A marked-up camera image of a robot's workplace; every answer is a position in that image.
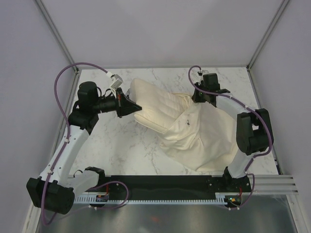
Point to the shiny metal sheet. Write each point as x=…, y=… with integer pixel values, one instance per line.
x=261, y=214

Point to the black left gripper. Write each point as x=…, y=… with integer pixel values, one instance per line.
x=124, y=106

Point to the white slotted cable duct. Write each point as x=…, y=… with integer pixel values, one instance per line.
x=97, y=199

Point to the cream pillow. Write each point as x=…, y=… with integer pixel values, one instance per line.
x=160, y=108

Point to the aluminium frame post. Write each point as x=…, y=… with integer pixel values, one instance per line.
x=272, y=25
x=54, y=30

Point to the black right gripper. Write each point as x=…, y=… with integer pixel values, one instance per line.
x=196, y=99

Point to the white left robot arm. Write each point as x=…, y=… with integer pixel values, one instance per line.
x=53, y=190

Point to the left aluminium frame post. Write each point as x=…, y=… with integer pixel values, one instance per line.
x=54, y=30

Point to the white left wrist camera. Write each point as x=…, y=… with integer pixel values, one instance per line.
x=116, y=82

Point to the cream satin pillowcase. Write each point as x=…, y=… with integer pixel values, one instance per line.
x=202, y=136

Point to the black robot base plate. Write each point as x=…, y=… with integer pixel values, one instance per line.
x=178, y=187

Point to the right aluminium frame post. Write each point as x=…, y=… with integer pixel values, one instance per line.
x=272, y=25

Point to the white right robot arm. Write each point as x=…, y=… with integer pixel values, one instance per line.
x=254, y=136

